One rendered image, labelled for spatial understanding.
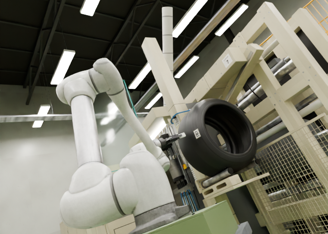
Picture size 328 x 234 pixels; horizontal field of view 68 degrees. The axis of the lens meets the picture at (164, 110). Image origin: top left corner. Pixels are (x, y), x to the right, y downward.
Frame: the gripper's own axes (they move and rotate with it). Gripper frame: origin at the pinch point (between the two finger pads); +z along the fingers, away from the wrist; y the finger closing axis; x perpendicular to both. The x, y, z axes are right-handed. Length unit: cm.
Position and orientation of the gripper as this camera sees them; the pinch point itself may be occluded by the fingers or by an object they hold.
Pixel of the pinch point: (180, 136)
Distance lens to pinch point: 177.5
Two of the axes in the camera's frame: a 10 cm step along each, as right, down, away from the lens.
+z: 7.9, -2.3, 5.6
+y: -3.9, 5.1, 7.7
